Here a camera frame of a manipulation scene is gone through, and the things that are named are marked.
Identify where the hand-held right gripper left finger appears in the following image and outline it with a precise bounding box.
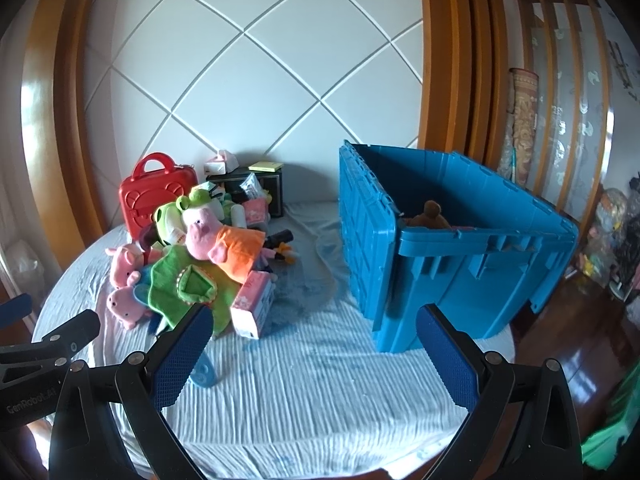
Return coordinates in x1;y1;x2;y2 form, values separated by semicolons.
47;304;216;480

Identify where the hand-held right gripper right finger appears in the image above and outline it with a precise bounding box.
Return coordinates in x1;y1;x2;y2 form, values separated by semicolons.
416;303;583;480

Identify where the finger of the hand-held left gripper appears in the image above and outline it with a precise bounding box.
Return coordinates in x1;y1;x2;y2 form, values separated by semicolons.
0;309;102;367
0;294;32;330

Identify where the light blue plastic stick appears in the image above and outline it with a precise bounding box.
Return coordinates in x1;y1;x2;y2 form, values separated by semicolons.
190;347;219;390

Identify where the pink pig plush blue shirt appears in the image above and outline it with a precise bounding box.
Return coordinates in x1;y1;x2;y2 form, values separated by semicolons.
106;267;153;331

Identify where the green frog plush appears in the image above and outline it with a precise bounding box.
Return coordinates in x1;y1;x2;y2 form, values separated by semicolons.
151;186;226;248
147;245;236;336

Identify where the blue plastic crate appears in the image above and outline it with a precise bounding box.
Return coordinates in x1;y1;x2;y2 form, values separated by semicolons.
338;140;581;353

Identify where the pink pig plush red dress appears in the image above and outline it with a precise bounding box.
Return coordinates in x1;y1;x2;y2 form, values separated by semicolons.
105;242;152;286

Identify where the pink tissue pack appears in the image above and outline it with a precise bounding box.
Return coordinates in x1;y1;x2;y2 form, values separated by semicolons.
230;270;276;341
242;197;271;231

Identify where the pink pig plush orange dress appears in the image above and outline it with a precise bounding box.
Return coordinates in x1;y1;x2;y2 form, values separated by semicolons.
181;205;266;281

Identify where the maroon plush hat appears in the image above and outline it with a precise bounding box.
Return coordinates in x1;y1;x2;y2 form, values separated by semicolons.
137;225;161;251

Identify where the brown bear plush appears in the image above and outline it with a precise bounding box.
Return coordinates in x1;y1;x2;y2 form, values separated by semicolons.
402;200;453;231

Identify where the red toy suitcase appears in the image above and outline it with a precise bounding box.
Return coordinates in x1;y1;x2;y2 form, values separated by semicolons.
118;154;198;241

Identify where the long black tube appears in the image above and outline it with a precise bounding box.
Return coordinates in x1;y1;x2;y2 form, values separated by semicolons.
262;229;295;251

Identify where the green cloth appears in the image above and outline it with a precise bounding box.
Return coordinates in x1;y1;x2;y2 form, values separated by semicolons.
582;360;640;471

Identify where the white blue plastic packet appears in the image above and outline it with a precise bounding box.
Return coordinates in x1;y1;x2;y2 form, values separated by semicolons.
239;174;265;201

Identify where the black box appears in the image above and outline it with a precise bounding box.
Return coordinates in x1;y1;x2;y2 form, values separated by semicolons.
206;167;285;218

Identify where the white tissue packet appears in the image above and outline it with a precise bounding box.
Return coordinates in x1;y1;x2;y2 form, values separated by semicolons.
204;149;241;178

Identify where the pile of bagged toys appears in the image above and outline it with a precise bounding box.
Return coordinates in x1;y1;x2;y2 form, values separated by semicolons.
575;175;640;301

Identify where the rolled patterned carpet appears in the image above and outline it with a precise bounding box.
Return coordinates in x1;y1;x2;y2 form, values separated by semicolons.
502;67;541;188

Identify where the white padded headboard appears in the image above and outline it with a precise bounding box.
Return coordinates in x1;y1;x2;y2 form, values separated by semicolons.
85;0;426;231

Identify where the frosted glass sliding door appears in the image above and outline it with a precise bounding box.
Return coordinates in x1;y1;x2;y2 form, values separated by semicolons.
512;0;631;221

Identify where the wooden headboard post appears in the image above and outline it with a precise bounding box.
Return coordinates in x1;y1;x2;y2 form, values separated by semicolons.
20;0;108;271
417;0;511;171

